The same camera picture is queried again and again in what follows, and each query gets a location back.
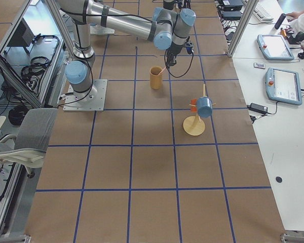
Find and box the teach pendant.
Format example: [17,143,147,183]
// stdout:
[257,34,294,61]
[264,67,302,105]

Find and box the aluminium frame post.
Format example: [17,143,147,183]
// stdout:
[227,0,258,58]

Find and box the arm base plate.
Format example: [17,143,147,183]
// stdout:
[63,79,108,112]

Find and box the black power adapter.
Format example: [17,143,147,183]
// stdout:
[247,103,268,114]

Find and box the teach pendant near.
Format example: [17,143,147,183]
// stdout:
[264,67,302,105]

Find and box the grey office chair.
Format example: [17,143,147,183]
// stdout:
[0,108,58,178]

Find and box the white keyboard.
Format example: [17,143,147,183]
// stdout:
[253,3,274,23]

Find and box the bamboo cylinder holder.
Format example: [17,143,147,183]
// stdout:
[149,66,163,89]

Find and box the orange mug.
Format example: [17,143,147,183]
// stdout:
[189,99,197,112]

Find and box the teach pendant far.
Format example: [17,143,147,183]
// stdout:
[257,34,294,61]

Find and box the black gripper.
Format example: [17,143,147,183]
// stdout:
[166,45,179,67]

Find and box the blue mug on tree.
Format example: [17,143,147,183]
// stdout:
[196,96,213,118]

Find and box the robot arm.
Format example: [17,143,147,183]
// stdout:
[58,1,196,103]

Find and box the wooden mug tree stand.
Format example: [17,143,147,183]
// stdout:
[183,84,207,136]

